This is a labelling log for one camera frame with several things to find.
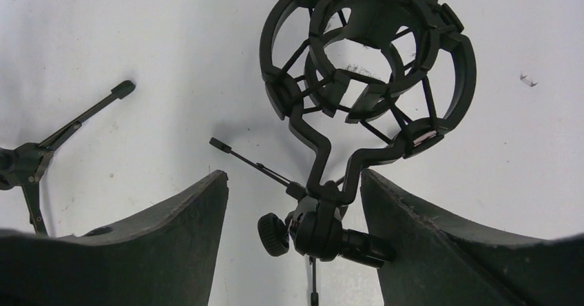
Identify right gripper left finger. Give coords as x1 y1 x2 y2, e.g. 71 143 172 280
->
1 170 229 305

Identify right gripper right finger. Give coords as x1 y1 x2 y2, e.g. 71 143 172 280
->
361 170 583 305

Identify black shock-mount tripod stand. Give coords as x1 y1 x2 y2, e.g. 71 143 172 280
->
209 0 478 306

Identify black tripod mic stand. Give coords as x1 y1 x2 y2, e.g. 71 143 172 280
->
1 80 136 236

